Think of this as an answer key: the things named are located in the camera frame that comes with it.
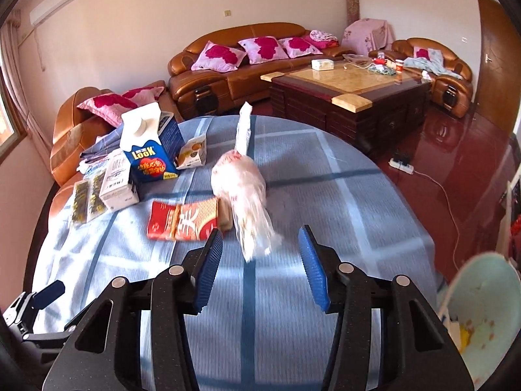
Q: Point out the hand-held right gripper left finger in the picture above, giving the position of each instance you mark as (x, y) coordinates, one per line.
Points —
(207, 273)

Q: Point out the clear plastic bag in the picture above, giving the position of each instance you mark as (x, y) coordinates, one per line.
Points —
(240, 183)

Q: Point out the white milk carton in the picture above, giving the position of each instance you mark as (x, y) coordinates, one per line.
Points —
(118, 183)

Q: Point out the folded pink blanket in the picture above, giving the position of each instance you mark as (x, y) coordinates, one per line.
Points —
(323, 38)

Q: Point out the small red container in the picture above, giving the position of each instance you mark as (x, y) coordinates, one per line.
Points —
(380, 61)

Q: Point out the white television stand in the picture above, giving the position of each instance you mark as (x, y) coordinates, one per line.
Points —
(504, 228)

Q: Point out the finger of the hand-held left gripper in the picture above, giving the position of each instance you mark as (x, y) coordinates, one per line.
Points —
(49, 293)

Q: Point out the long brown leather sofa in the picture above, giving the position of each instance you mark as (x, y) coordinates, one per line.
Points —
(244, 32)

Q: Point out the yellow black snack packet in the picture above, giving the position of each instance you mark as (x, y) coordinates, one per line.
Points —
(97, 193)

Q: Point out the dark wooden coffee table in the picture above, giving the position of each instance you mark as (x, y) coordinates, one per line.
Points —
(366, 118)

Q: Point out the clear packets of dark snacks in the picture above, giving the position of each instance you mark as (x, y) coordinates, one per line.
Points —
(80, 203)

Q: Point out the tissue box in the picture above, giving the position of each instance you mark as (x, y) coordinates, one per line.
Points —
(322, 64)

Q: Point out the tall cylinder floor lamp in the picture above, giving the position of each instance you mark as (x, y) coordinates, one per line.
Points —
(352, 10)

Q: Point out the white air conditioner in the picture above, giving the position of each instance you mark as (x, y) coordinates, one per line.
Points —
(57, 0)

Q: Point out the small pink floral pillow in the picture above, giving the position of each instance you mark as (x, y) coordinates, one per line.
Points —
(421, 53)

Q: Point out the light green trash bin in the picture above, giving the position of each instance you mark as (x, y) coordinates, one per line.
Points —
(488, 293)

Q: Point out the light blue clothes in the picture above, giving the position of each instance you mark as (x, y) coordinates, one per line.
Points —
(437, 63)

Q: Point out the beige curtain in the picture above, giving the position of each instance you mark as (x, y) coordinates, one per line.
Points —
(20, 89)

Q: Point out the clear bag on coffee table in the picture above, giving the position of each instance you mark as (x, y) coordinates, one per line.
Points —
(357, 60)

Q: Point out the brown wooden door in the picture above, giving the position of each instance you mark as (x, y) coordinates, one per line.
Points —
(498, 61)

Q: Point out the green net bundle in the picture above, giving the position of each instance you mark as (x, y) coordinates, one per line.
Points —
(382, 70)

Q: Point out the small brown box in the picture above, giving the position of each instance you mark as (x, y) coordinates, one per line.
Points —
(225, 214)

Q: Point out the small beige carton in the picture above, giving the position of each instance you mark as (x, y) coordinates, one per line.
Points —
(192, 152)

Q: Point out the brown leather armchair sofa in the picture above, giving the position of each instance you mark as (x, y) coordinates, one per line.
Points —
(460, 89)

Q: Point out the white power strip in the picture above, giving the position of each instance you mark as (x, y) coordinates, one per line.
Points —
(401, 165)

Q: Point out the blue milk carton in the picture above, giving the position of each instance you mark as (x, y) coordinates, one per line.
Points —
(150, 163)

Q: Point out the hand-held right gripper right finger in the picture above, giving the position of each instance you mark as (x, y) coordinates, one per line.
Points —
(313, 269)

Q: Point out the red patterned packet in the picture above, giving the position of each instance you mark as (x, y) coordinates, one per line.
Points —
(183, 220)

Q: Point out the window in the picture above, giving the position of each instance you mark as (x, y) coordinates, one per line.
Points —
(8, 122)

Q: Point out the red white cup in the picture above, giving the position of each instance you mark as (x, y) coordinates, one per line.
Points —
(399, 66)

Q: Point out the brown leather side sofa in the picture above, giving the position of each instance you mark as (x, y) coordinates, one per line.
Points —
(69, 130)

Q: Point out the pink cloth cover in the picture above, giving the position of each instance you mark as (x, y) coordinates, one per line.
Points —
(366, 34)

